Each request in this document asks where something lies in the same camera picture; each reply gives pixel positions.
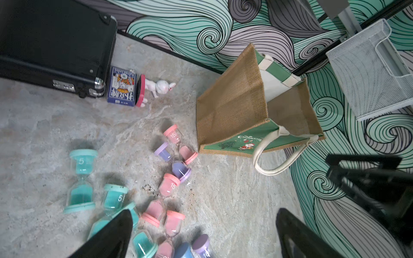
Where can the green jute Christmas canvas bag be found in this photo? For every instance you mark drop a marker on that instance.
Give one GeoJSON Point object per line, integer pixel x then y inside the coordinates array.
{"type": "Point", "coordinates": [257, 109]}

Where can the teal hourglass far left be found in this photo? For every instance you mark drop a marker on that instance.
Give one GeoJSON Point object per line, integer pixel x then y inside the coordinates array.
{"type": "Point", "coordinates": [81, 195]}

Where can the white rabbit figurine pink base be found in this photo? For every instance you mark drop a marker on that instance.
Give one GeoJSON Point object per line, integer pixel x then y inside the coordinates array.
{"type": "Point", "coordinates": [156, 88]}

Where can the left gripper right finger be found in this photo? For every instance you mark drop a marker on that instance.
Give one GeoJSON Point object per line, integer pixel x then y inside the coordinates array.
{"type": "Point", "coordinates": [299, 241]}

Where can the black hard carrying case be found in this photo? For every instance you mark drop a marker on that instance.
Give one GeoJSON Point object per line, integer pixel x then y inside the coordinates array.
{"type": "Point", "coordinates": [62, 45]}

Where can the teal hourglass lower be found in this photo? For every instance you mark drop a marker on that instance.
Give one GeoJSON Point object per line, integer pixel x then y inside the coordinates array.
{"type": "Point", "coordinates": [141, 242]}

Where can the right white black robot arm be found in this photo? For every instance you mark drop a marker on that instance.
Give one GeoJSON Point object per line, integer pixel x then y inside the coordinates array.
{"type": "Point", "coordinates": [376, 184]}

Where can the pink hourglass nearest bag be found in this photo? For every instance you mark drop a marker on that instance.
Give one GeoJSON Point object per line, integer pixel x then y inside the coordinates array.
{"type": "Point", "coordinates": [186, 151]}

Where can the teal hourglass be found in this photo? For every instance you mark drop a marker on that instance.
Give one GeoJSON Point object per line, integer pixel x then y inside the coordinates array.
{"type": "Point", "coordinates": [112, 203]}
{"type": "Point", "coordinates": [81, 195]}
{"type": "Point", "coordinates": [141, 242]}

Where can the teal hourglass middle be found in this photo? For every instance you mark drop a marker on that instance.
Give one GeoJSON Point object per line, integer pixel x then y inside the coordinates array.
{"type": "Point", "coordinates": [112, 203]}

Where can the blue hourglass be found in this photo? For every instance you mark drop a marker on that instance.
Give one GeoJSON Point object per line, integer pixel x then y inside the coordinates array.
{"type": "Point", "coordinates": [183, 251]}

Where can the clear acrylic wall bin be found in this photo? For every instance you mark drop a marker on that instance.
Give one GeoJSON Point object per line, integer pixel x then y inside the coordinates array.
{"type": "Point", "coordinates": [371, 73]}

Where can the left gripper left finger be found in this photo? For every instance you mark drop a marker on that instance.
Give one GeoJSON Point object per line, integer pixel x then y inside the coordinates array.
{"type": "Point", "coordinates": [110, 242]}

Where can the blue playing card box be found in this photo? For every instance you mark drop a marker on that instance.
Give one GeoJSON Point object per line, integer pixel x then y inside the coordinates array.
{"type": "Point", "coordinates": [122, 87]}

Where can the pink hourglass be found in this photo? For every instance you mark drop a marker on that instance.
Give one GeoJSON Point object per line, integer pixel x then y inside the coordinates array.
{"type": "Point", "coordinates": [172, 226]}
{"type": "Point", "coordinates": [156, 209]}

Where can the aluminium rail on right wall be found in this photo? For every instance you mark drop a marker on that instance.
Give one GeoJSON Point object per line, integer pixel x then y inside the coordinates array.
{"type": "Point", "coordinates": [342, 10]}

